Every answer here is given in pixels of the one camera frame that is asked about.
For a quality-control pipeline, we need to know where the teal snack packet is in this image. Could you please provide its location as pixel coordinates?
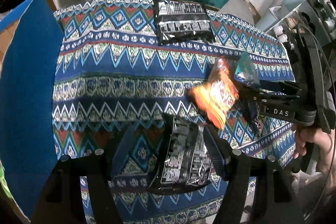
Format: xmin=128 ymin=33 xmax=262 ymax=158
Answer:
xmin=234 ymin=52 xmax=260 ymax=88

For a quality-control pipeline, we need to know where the small orange snack packet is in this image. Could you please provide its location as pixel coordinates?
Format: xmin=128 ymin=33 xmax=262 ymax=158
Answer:
xmin=189 ymin=57 xmax=239 ymax=130

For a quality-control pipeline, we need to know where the black snack packet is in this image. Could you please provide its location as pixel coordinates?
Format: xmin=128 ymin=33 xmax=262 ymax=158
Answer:
xmin=148 ymin=114 xmax=213 ymax=195
xmin=153 ymin=0 xmax=215 ymax=46

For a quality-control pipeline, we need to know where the person's right hand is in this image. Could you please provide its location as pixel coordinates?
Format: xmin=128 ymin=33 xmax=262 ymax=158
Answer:
xmin=291 ymin=124 xmax=335 ymax=174

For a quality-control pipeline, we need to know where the shelf with round items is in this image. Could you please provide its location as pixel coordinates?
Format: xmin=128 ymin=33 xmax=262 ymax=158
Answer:
xmin=269 ymin=0 xmax=335 ymax=54

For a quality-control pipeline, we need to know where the blue cardboard box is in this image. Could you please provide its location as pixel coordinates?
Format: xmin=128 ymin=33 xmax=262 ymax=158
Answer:
xmin=1 ymin=0 xmax=63 ymax=217

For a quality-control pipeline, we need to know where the patterned blue tablecloth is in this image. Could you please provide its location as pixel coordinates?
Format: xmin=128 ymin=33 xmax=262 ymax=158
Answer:
xmin=52 ymin=0 xmax=297 ymax=224

